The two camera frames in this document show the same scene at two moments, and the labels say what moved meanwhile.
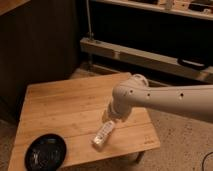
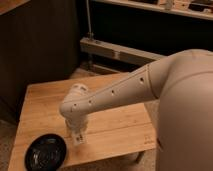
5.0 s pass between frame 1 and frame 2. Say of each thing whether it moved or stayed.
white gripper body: moved
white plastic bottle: moved
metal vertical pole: stayed
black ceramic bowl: stayed
